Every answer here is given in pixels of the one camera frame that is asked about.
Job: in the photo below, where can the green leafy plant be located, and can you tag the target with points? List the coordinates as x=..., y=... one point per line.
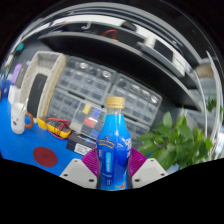
x=176, y=143

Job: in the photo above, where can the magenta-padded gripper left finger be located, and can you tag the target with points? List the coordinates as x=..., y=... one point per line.
x=78, y=171

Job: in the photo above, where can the blue drink bottle gold cap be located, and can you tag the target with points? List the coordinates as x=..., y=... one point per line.
x=113, y=146

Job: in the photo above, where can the small teal box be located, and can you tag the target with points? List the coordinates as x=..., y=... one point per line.
x=19, y=46

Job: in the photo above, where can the dark grey box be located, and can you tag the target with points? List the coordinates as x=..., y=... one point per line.
x=22, y=75

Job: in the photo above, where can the white shelf unit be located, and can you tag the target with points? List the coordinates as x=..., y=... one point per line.
x=213, y=100

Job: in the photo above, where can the purple packet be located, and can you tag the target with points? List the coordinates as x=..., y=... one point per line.
x=15, y=72

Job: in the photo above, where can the black rectangular speaker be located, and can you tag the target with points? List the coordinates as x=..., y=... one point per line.
x=36, y=95

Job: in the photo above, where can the small white box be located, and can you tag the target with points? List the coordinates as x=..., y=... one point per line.
x=13, y=95

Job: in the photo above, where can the yellow multimeter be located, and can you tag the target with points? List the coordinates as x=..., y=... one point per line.
x=58, y=128

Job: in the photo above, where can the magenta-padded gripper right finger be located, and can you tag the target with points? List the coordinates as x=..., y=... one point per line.
x=148, y=170

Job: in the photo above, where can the beige dotted storage basket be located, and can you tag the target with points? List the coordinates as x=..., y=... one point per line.
x=30, y=70

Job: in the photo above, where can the flat round red coaster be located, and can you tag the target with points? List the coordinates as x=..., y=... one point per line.
x=45, y=156

